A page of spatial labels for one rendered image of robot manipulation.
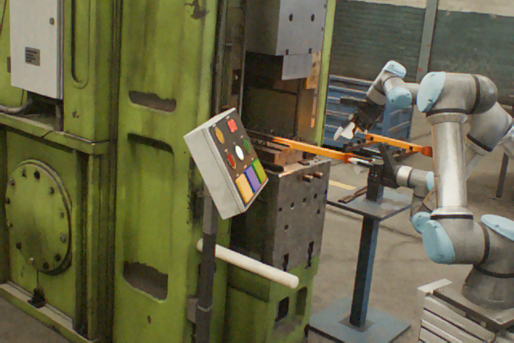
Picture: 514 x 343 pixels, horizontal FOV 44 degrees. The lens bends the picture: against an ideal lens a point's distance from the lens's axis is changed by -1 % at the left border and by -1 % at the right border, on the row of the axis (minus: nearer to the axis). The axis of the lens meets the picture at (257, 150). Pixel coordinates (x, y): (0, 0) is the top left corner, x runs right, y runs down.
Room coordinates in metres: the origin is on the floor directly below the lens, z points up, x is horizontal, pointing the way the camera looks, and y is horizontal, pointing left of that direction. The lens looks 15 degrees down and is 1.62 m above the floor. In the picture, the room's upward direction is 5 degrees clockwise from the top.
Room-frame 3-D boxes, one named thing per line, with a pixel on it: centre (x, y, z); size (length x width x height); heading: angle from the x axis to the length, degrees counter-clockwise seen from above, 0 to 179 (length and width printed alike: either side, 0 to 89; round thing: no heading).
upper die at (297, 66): (2.61, 0.04, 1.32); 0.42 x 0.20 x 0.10; 53
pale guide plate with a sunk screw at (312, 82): (2.82, -0.21, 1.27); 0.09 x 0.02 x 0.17; 143
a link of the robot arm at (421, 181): (2.17, -0.61, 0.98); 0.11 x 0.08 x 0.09; 54
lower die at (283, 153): (2.61, 0.04, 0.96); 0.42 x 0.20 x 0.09; 53
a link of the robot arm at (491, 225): (1.64, -0.68, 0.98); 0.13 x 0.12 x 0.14; 99
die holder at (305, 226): (2.66, 0.02, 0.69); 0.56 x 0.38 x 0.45; 53
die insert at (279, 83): (2.66, 0.06, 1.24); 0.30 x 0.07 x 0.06; 53
